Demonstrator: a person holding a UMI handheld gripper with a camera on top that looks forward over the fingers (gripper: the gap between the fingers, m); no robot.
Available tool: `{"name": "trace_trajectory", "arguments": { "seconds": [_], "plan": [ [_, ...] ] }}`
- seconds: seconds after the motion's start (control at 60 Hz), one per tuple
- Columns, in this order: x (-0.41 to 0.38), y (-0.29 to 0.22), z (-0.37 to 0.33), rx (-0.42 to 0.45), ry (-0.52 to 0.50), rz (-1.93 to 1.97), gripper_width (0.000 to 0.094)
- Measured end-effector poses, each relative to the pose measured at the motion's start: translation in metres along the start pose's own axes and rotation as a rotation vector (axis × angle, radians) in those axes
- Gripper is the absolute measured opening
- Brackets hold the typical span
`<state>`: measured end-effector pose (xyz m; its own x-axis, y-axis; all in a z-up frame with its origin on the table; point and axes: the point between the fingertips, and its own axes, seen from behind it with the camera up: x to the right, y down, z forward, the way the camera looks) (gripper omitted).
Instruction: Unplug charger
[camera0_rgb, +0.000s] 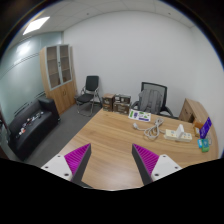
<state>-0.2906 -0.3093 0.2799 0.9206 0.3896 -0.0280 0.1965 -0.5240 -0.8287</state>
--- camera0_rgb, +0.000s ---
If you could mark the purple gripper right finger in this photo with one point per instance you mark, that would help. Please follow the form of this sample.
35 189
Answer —
151 166

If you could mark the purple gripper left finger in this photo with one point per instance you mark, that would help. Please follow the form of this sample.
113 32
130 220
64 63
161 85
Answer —
71 166

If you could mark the white charger plug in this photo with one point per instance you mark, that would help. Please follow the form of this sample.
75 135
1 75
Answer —
180 131

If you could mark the white power strip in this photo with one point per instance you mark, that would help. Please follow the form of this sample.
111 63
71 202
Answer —
182 137

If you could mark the white sticker sheet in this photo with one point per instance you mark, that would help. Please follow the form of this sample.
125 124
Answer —
139 115

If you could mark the black mesh office chair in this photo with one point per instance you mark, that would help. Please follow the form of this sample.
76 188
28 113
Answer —
164 111

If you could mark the black leather sofa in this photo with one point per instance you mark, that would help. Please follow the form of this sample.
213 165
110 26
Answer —
31 126

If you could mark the small orange box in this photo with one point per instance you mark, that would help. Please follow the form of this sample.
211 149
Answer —
197 126

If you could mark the purple card box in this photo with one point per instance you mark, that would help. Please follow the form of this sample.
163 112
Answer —
205 128

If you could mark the grey backpack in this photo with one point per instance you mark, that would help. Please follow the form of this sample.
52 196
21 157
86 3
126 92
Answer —
150 101

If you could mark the wooden side cabinet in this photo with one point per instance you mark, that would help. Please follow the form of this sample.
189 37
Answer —
193 110

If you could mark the dark printed carton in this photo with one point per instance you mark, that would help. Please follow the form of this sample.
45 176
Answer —
121 104

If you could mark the black visitor chair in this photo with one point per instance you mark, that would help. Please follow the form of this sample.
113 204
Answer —
89 92

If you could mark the brown cardboard box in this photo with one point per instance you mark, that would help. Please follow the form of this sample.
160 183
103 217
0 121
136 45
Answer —
108 100

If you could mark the wooden glass-door cabinet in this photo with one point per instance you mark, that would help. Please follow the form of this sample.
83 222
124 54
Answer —
57 76

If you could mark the ceiling light panel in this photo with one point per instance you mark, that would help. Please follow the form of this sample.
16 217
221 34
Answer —
35 25

